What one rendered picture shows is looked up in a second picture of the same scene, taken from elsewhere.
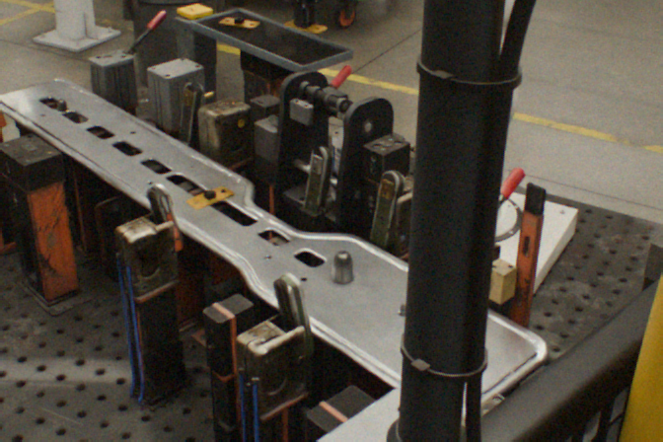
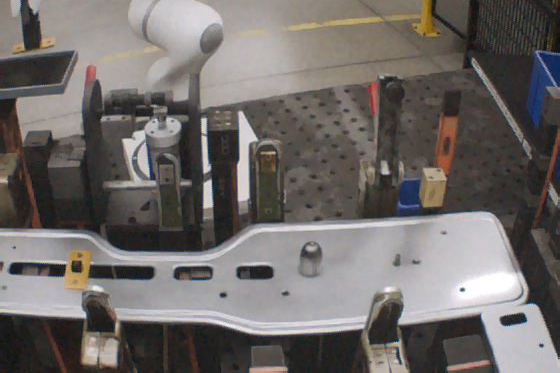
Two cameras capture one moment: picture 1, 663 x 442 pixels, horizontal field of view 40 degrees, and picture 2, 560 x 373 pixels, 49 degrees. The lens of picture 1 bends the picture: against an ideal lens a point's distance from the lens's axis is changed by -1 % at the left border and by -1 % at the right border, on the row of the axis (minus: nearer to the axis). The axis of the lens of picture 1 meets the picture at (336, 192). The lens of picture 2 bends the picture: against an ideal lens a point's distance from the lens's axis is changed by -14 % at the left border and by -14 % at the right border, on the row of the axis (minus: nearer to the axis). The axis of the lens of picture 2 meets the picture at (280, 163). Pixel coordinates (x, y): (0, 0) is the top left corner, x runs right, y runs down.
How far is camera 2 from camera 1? 0.96 m
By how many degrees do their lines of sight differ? 43
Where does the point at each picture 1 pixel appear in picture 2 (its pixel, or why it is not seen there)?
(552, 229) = (244, 136)
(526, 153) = (31, 104)
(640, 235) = (282, 110)
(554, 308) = (307, 198)
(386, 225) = (276, 198)
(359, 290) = (340, 269)
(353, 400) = (460, 348)
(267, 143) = (72, 181)
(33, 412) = not seen: outside the picture
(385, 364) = (450, 306)
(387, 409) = (499, 331)
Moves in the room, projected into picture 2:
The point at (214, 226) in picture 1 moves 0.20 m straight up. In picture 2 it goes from (127, 296) to (105, 180)
